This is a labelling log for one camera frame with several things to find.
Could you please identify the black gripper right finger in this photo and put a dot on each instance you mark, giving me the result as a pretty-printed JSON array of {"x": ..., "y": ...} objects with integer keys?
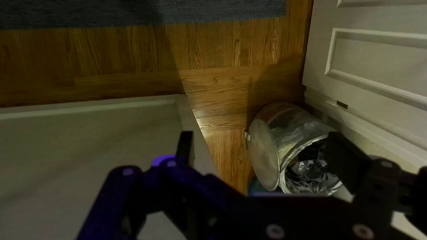
[{"x": 380, "y": 187}]

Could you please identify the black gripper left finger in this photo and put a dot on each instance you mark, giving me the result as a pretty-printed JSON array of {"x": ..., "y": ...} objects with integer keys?
[{"x": 200, "y": 206}]

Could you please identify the white panelled door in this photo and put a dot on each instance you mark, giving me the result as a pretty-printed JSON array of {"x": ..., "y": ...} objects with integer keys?
[{"x": 366, "y": 69}]

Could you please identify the grey carpet rug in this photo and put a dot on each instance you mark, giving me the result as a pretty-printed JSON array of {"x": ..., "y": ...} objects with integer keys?
[{"x": 82, "y": 14}]

